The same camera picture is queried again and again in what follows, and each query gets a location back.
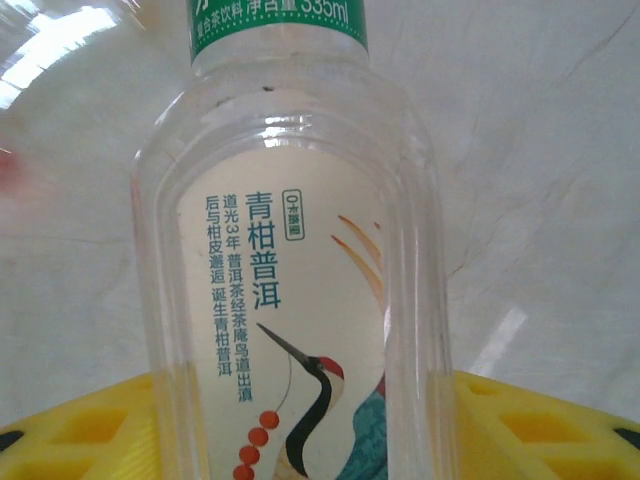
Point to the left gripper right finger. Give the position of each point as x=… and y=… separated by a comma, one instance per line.
x=540, y=440

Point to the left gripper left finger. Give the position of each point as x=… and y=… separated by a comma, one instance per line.
x=75, y=440

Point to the green cap tea bottle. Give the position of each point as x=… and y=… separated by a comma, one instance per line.
x=300, y=250

